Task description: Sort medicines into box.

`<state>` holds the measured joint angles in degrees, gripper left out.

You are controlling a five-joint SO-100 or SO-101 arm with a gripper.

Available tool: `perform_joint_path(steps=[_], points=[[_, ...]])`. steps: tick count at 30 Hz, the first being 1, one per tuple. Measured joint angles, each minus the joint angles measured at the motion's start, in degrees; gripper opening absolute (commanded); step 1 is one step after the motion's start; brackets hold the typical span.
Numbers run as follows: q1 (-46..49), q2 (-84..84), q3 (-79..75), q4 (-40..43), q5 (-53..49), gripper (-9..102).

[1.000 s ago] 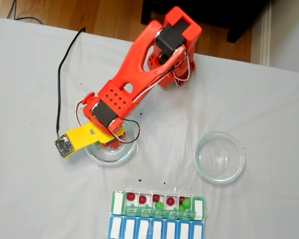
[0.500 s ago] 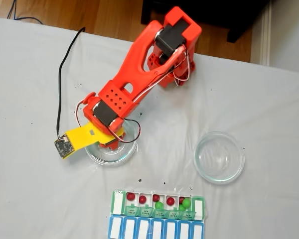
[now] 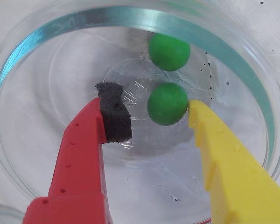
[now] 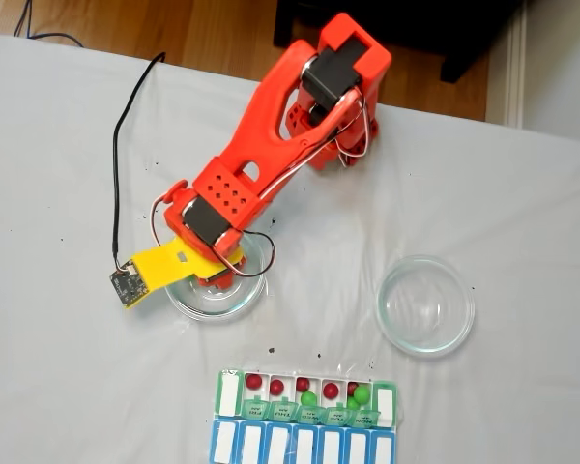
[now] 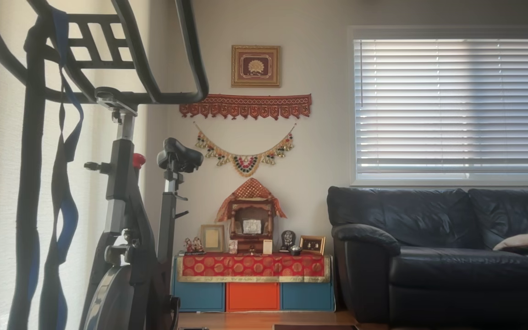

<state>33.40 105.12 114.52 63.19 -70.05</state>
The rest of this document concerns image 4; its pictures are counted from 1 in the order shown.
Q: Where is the black camera cable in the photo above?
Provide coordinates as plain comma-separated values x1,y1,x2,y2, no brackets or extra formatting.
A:
111,51,167,272

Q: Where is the clear glass dish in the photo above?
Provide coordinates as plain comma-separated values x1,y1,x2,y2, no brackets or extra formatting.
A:
162,231,268,323
375,254,477,360

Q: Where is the orange perforated holder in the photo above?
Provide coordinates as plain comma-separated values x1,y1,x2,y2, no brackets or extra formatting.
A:
279,99,315,141

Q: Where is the camera board in yellow mount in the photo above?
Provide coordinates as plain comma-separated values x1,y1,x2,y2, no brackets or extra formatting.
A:
108,246,197,310

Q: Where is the white tablecloth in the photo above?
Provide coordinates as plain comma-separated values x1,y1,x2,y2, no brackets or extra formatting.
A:
0,32,580,464

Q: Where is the dark wooden furniture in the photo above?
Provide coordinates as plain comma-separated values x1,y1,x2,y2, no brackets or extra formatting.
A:
273,0,531,84

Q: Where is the white door trim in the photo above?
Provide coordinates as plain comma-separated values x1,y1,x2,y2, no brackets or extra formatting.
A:
505,0,531,130

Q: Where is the thin black floor cable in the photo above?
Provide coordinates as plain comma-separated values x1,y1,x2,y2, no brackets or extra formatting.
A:
13,0,86,48

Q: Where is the weekly pill organizer box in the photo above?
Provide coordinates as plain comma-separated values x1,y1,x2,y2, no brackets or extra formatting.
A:
208,367,407,464

